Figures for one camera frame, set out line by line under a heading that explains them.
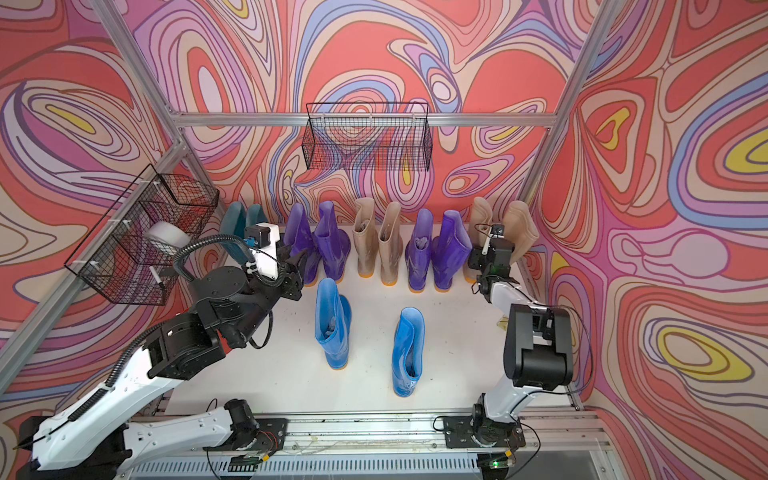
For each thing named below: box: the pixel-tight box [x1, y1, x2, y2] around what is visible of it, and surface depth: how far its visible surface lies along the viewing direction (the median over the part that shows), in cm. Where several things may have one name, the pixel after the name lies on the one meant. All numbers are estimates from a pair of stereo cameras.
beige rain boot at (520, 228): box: [502, 200, 540, 265], surface depth 87 cm
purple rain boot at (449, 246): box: [432, 210, 473, 293], surface depth 89 cm
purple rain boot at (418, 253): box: [405, 208, 434, 294], surface depth 92 cm
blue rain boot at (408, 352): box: [392, 307, 425, 398], surface depth 66 cm
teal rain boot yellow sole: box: [220, 201, 249, 265], surface depth 88 cm
